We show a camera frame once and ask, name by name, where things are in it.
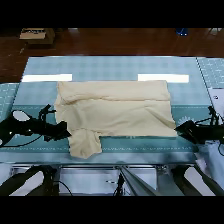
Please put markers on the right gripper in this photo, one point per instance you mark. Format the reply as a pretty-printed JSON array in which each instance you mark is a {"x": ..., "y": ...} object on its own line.
[{"x": 188, "y": 130}]

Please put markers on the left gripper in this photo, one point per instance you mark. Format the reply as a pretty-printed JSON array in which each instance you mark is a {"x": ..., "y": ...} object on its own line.
[{"x": 57, "y": 131}]

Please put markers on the cream T-shirt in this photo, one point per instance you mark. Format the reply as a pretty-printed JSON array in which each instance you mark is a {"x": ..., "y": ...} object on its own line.
[{"x": 116, "y": 110}]

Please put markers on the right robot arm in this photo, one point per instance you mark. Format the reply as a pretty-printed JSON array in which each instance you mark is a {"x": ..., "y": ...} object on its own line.
[{"x": 213, "y": 133}]

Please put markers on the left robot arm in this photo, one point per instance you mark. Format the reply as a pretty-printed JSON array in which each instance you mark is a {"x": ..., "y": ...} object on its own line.
[{"x": 20, "y": 126}]

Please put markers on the cardboard box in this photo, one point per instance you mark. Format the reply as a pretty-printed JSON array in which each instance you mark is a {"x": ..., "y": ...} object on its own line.
[{"x": 36, "y": 36}]

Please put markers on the silver frame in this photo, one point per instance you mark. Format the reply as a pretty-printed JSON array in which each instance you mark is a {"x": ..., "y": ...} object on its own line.
[{"x": 141, "y": 186}]

